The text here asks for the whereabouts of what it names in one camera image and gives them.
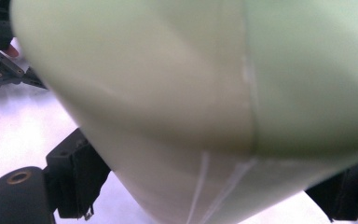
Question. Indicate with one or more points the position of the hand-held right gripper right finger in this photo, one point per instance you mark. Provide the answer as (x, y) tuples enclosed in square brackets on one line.
[(348, 193)]

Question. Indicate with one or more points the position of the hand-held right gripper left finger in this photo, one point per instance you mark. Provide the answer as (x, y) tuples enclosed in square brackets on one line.
[(74, 174)]

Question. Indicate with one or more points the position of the green pump bottle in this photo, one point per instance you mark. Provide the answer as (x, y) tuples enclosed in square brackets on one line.
[(167, 77)]

